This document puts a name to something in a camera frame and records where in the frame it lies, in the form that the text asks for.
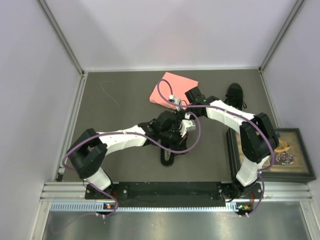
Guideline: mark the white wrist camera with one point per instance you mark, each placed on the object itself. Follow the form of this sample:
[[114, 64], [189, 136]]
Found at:
[[174, 100], [186, 125]]

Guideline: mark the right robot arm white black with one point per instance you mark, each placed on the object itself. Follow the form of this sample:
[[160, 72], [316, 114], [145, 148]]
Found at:
[[257, 135]]

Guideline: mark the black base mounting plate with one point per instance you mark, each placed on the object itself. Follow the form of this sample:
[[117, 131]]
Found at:
[[179, 194]]

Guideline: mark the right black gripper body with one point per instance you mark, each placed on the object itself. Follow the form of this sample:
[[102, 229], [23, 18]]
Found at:
[[180, 112]]

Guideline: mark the pink folded cloth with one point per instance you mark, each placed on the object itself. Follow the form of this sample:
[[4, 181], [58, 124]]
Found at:
[[179, 85]]

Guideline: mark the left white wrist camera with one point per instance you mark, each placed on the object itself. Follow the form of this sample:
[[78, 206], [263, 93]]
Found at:
[[186, 125]]

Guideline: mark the dark framed compartment box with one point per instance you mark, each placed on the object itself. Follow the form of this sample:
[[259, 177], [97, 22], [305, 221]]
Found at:
[[291, 165]]

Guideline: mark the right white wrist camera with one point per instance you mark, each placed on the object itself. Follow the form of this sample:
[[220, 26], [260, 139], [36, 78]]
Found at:
[[174, 100]]

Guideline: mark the aluminium frame rail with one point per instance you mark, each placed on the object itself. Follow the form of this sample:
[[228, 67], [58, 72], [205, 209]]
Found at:
[[274, 191]]

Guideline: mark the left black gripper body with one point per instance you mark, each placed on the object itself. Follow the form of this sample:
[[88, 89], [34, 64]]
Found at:
[[173, 137]]

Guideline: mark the grey slotted cable duct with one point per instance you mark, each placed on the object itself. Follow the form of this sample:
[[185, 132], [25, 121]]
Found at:
[[60, 206]]

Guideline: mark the black sneaker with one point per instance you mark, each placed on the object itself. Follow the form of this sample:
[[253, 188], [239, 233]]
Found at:
[[167, 158], [235, 97]]

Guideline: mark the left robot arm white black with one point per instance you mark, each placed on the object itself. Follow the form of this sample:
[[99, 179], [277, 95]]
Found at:
[[87, 153]]

